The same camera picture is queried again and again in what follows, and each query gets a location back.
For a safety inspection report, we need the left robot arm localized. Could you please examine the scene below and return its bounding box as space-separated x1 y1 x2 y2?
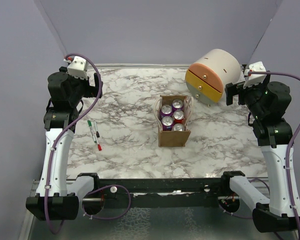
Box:
25 67 103 221

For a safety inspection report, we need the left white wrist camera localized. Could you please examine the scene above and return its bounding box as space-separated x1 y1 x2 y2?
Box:
64 56 88 80

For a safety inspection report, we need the purple Fanta can front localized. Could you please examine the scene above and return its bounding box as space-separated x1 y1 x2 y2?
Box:
160 104 174 118

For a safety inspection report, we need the metal front plate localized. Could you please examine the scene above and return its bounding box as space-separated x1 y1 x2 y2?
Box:
19 194 297 240

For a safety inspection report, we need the brown canvas tote bag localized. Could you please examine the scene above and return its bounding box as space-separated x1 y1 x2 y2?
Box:
153 95 194 147

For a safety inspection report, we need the black capped marker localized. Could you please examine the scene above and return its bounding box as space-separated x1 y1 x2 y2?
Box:
93 120 100 139

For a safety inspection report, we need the red cola can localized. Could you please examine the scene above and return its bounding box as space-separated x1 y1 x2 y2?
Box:
171 123 185 132
173 110 185 124

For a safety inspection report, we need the red cola can front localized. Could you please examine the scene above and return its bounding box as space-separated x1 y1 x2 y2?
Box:
171 123 185 132

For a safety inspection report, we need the purple fanta can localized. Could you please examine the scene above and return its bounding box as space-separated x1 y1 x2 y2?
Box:
161 116 174 131
160 104 174 118

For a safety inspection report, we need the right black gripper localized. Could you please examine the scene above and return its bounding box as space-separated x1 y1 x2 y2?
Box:
226 78 270 119

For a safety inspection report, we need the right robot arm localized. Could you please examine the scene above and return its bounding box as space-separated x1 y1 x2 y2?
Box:
219 71 300 233

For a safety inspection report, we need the round drawer cabinet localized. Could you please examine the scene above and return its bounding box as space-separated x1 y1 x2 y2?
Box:
185 49 242 105

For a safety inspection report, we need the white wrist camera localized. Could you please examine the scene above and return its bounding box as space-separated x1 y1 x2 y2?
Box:
64 56 88 80
243 61 267 89

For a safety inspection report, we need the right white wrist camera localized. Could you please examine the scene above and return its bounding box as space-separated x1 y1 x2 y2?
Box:
243 61 267 89

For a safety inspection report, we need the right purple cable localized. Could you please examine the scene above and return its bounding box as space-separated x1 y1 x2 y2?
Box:
247 70 300 240

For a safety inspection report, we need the green capped marker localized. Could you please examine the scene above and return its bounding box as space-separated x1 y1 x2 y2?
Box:
87 120 97 144

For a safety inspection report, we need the red capped marker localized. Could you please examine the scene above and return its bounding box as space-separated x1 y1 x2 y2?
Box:
93 133 102 151

